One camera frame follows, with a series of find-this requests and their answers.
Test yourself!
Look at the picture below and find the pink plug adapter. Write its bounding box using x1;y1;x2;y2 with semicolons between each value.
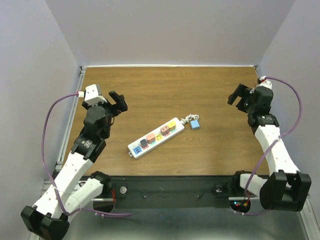
145;132;156;144

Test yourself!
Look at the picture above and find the dark grey plug adapter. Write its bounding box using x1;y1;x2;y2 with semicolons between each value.
140;139;148;149

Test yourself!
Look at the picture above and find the white power strip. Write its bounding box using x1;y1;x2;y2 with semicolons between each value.
127;114;200;159

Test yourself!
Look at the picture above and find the mauve brown plug adapter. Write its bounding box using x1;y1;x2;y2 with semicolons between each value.
160;125;170;136

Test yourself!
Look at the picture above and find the yellow plug adapter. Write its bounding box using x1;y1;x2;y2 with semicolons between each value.
167;121;176;131

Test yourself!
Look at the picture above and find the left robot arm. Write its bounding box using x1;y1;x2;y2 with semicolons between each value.
20;89;128;240

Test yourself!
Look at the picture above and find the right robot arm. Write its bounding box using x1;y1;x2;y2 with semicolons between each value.
227;80;312;212

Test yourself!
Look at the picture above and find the blue plug adapter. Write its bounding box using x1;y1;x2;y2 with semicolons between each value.
189;120;200;130

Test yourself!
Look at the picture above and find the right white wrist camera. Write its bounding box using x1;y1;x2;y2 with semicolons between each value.
257;76;272;90

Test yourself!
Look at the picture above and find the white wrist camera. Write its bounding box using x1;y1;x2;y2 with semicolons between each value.
78;84;107;106
257;76;272;90

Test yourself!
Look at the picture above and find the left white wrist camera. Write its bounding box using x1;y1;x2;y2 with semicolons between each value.
78;84;107;106

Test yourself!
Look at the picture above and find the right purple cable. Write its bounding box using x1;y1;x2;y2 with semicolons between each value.
234;76;303;216

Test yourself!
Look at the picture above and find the purple cable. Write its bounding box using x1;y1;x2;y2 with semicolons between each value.
234;76;303;216
41;91;133;219

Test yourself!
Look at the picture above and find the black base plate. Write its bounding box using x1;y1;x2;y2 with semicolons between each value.
92;175;247;211

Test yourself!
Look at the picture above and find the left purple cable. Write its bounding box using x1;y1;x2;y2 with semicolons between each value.
41;91;133;219

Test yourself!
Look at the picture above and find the aluminium frame rail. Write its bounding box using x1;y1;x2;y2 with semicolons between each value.
28;66;312;240

